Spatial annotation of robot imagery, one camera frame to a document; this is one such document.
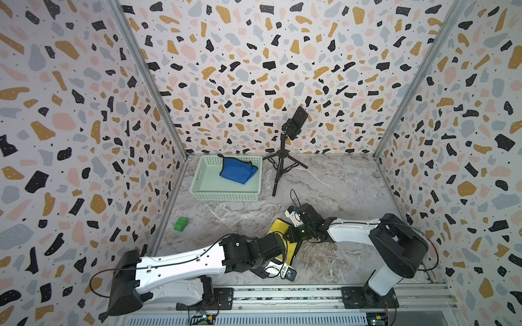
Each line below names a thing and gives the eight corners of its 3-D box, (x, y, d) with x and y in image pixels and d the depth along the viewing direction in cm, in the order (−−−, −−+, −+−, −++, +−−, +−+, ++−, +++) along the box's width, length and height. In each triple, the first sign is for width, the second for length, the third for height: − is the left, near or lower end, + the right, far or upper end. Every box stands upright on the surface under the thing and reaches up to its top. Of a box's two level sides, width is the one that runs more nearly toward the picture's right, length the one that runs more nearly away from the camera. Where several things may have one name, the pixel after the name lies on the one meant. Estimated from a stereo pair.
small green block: (175, 230, 93) (172, 226, 90) (182, 219, 97) (179, 215, 94) (183, 232, 92) (180, 229, 90) (190, 222, 96) (187, 218, 93)
